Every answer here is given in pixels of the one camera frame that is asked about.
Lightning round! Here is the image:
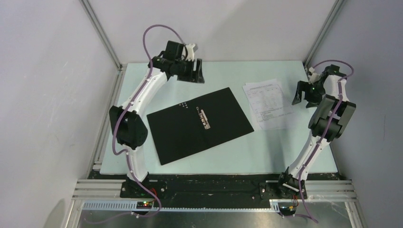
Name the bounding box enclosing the printed paper sheet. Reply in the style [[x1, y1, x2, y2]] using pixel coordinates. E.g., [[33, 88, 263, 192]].
[[242, 79, 297, 130]]

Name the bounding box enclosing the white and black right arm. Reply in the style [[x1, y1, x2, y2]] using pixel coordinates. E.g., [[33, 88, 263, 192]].
[[276, 64, 356, 199]]

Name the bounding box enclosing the red folder with black inside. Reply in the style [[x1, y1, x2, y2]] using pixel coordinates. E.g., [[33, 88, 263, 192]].
[[147, 87, 254, 165]]

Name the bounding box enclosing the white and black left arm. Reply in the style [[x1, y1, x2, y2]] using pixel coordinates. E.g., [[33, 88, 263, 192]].
[[109, 41, 205, 198]]

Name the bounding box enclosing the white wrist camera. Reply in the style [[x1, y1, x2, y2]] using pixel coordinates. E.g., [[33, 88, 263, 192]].
[[183, 43, 198, 61], [308, 67, 320, 84]]

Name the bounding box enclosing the white slotted cable duct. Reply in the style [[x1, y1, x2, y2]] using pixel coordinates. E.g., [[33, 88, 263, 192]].
[[82, 200, 280, 213]]

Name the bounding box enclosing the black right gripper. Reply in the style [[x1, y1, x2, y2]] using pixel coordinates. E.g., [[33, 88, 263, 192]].
[[291, 80, 326, 108]]

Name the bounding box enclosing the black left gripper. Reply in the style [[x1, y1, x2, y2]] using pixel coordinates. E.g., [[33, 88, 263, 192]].
[[175, 57, 205, 84]]

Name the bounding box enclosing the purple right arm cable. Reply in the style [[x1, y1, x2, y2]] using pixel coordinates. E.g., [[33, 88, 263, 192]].
[[283, 59, 355, 225]]

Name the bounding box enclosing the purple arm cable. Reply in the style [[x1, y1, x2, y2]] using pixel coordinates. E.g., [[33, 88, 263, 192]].
[[283, 59, 355, 225], [84, 24, 186, 225]]

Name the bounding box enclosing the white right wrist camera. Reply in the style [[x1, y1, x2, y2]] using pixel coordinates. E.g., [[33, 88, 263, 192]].
[[308, 67, 320, 84]]

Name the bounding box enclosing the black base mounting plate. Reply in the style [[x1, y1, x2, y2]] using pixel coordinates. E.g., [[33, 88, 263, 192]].
[[120, 174, 307, 208]]

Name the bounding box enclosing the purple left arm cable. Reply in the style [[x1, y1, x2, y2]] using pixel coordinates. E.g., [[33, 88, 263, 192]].
[[84, 24, 186, 225]]

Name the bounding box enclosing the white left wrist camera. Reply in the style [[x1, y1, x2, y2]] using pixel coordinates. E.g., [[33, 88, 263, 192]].
[[183, 43, 198, 61]]

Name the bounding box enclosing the aluminium frame rail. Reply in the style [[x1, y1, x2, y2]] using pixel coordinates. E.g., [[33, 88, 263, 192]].
[[78, 0, 124, 70]]

